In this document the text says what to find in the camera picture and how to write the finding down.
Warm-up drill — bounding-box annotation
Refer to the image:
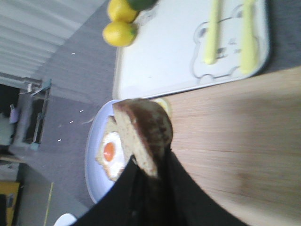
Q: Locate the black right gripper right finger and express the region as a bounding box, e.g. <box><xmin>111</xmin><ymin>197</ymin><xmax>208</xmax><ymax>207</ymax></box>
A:
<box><xmin>147</xmin><ymin>145</ymin><xmax>245</xmax><ymax>226</ymax></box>

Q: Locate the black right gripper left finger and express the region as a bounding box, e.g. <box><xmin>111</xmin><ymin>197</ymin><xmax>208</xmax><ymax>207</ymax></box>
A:
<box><xmin>76</xmin><ymin>156</ymin><xmax>148</xmax><ymax>226</ymax></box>

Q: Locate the light blue plate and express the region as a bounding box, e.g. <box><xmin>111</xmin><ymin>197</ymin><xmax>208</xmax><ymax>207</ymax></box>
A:
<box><xmin>85</xmin><ymin>100</ymin><xmax>118</xmax><ymax>203</ymax></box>

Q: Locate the bread slice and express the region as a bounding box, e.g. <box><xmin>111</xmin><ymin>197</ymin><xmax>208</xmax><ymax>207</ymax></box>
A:
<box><xmin>95</xmin><ymin>114</ymin><xmax>125</xmax><ymax>182</ymax></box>
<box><xmin>113</xmin><ymin>98</ymin><xmax>173</xmax><ymax>178</ymax></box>

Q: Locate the white bear tray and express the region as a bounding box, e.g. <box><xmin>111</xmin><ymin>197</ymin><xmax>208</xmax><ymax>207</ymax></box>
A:
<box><xmin>112</xmin><ymin>0</ymin><xmax>270</xmax><ymax>100</ymax></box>

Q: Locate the fried egg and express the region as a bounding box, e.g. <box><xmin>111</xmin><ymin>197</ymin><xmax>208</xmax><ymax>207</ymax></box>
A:
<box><xmin>100</xmin><ymin>132</ymin><xmax>125</xmax><ymax>181</ymax></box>

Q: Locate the wooden cutting board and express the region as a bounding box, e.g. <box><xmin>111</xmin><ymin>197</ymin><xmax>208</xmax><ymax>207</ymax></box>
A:
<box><xmin>167</xmin><ymin>67</ymin><xmax>301</xmax><ymax>226</ymax></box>

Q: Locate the lemon slice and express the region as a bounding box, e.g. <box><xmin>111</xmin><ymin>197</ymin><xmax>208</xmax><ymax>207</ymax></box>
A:
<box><xmin>152</xmin><ymin>98</ymin><xmax>172</xmax><ymax>118</ymax></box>

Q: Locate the yellow plastic fork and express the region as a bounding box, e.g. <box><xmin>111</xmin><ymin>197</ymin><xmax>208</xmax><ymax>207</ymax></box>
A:
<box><xmin>204</xmin><ymin>0</ymin><xmax>221</xmax><ymax>65</ymax></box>

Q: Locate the yellow plastic knife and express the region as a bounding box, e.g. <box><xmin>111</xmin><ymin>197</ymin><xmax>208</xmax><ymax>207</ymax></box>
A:
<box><xmin>240</xmin><ymin>0</ymin><xmax>258</xmax><ymax>74</ymax></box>

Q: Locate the front yellow lemon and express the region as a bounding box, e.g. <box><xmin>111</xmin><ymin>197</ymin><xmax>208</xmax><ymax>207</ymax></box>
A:
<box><xmin>102</xmin><ymin>21</ymin><xmax>138</xmax><ymax>47</ymax></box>

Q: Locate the yellow lemon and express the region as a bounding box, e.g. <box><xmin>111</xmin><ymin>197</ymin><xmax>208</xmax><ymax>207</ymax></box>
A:
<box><xmin>102</xmin><ymin>21</ymin><xmax>138</xmax><ymax>47</ymax></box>
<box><xmin>107</xmin><ymin>0</ymin><xmax>139</xmax><ymax>23</ymax></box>

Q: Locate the grey curtain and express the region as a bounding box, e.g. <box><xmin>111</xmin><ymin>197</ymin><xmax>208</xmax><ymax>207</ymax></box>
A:
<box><xmin>0</xmin><ymin>0</ymin><xmax>104</xmax><ymax>77</ymax></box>

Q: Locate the rear yellow lemon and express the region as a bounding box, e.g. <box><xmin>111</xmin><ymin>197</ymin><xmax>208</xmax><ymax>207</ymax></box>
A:
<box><xmin>107</xmin><ymin>0</ymin><xmax>139</xmax><ymax>23</ymax></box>

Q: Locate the green lime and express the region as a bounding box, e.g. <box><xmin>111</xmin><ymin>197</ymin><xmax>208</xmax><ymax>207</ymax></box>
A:
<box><xmin>127</xmin><ymin>0</ymin><xmax>157</xmax><ymax>11</ymax></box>

